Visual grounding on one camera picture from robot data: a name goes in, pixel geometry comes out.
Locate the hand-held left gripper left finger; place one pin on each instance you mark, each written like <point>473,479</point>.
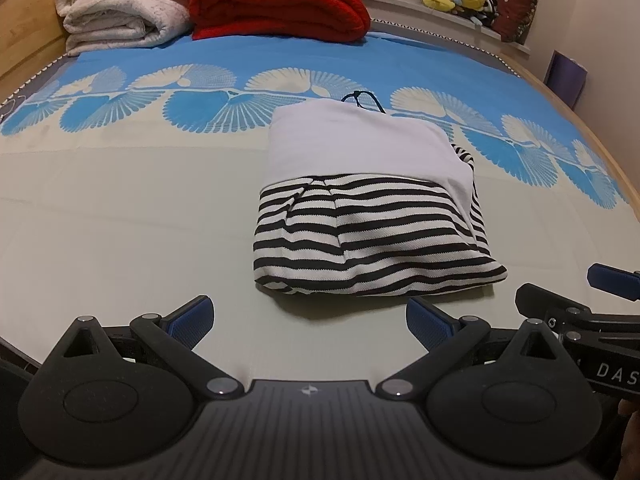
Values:
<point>192,320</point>

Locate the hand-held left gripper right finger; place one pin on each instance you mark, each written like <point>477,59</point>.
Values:
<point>429,321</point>

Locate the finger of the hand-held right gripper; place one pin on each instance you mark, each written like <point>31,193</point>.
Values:
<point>550,302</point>
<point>615,281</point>

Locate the striped hooded sweater white vest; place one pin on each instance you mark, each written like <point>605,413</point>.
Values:
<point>360,145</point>

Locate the blue fan patterned bedsheet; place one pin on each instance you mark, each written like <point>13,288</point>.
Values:
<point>125,185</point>

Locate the purple box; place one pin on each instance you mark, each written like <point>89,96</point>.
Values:
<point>565,80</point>

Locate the dark red cushion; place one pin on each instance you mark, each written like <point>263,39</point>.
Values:
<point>515,10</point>

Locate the striped plush toy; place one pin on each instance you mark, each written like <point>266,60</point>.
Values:
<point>482,12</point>

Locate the white textured folded blanket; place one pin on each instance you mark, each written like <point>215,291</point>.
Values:
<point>125,27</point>

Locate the white window sill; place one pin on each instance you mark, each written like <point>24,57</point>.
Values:
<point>410,10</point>

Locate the red folded blanket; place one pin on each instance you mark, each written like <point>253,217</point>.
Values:
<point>280,5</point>

